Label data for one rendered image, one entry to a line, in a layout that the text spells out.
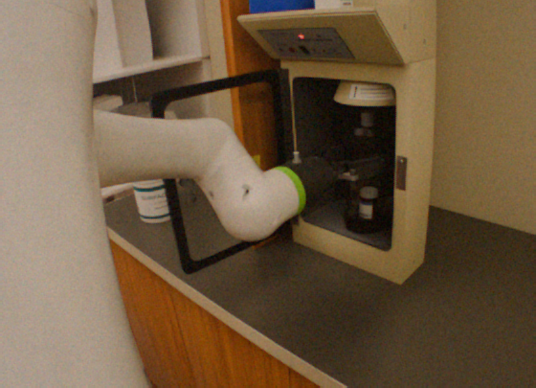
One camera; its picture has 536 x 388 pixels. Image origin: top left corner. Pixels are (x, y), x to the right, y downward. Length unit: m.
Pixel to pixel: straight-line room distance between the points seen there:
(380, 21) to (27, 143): 0.57
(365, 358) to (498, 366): 0.23
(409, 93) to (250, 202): 0.35
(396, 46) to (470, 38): 0.49
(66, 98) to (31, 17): 0.06
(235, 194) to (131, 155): 0.19
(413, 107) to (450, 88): 0.43
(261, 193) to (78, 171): 0.48
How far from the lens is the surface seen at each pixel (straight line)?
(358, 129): 0.89
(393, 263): 0.93
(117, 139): 0.52
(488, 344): 0.84
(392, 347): 0.80
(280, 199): 0.67
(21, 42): 0.24
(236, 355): 1.05
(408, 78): 0.77
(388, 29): 0.69
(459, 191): 1.28
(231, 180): 0.66
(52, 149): 0.19
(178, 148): 0.60
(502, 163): 1.21
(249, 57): 0.96
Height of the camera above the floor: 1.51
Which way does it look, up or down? 23 degrees down
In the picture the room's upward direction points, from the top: 5 degrees counter-clockwise
